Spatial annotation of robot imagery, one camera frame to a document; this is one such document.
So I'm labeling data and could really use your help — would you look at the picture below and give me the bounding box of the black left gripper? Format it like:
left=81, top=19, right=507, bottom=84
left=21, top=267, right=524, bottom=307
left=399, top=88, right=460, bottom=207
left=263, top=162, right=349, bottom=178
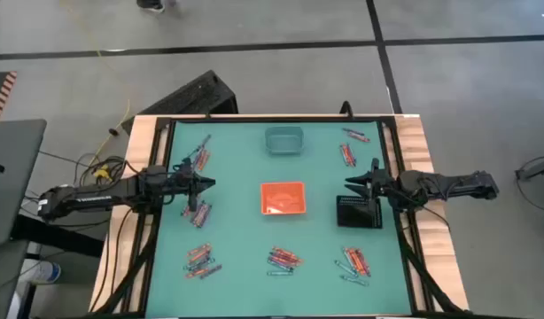
left=167, top=157, right=216, bottom=213

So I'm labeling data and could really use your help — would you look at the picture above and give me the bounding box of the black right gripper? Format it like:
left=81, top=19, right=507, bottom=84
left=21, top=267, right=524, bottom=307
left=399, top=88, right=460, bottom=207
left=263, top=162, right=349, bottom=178
left=345, top=158, right=400, bottom=214

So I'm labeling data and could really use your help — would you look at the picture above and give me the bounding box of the crayons mid pile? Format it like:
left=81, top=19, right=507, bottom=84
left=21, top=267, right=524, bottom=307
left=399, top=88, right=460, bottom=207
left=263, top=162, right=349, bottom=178
left=193, top=202, right=209, bottom=228

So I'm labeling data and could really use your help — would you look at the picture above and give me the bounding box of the crayons bottom left pile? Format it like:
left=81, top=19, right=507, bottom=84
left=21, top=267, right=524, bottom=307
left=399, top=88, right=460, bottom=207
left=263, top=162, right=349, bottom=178
left=183, top=258, right=216, bottom=271

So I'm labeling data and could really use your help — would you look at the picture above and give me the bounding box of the black plastic basket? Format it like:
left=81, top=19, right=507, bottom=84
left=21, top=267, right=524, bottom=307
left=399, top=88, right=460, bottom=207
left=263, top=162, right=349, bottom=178
left=336, top=194, right=384, bottom=230

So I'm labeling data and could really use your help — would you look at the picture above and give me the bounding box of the orange plastic basket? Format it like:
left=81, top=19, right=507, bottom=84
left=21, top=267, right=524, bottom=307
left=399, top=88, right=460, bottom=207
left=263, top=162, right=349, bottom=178
left=260, top=180, right=307, bottom=216

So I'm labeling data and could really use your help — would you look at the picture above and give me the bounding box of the black perforated computer case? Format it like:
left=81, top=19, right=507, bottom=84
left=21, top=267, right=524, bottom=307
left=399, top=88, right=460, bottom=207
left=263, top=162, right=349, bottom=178
left=120, top=69, right=240, bottom=136

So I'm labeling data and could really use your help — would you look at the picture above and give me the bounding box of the teal plastic bin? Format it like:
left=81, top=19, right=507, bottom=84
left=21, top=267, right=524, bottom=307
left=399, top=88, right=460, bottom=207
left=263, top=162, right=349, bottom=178
left=264, top=125, right=305, bottom=156

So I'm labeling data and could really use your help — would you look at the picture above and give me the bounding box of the green table mat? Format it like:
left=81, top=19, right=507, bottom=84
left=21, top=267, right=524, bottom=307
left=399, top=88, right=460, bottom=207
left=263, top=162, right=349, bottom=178
left=145, top=120, right=414, bottom=318

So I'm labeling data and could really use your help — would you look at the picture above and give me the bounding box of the black desk base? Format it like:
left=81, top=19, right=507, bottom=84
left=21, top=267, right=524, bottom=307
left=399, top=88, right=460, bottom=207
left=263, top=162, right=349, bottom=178
left=10, top=214, right=105, bottom=258

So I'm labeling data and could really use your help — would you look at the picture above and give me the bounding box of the grey stand base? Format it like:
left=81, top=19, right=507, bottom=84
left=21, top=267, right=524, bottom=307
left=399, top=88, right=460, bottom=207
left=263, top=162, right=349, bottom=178
left=515, top=157, right=544, bottom=182

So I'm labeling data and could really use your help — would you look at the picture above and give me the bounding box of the person's shoe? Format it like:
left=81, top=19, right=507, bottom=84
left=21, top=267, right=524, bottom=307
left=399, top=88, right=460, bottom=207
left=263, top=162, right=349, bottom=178
left=136, top=0, right=167, bottom=13

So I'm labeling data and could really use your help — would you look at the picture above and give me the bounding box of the white blue bottle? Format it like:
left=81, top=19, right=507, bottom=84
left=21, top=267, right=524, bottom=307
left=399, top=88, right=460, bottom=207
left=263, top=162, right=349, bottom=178
left=19, top=259, right=63, bottom=285

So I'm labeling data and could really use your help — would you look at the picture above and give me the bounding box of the grey desk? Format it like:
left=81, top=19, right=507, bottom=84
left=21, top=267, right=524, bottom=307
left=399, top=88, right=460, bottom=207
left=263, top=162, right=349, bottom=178
left=0, top=238, right=32, bottom=319
left=0, top=118, right=48, bottom=247

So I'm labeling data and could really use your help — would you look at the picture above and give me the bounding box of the black metal table frame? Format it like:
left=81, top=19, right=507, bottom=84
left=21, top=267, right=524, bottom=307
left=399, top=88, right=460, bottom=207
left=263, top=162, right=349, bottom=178
left=88, top=113, right=468, bottom=319

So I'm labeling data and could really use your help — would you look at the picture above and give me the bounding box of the yellow cable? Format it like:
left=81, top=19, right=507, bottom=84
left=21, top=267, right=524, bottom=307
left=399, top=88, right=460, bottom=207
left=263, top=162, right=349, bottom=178
left=58, top=0, right=132, bottom=167

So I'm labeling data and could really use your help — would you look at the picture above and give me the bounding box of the black floor cable loop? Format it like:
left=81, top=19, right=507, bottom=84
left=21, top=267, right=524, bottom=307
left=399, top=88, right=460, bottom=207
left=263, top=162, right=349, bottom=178
left=513, top=154, right=544, bottom=230

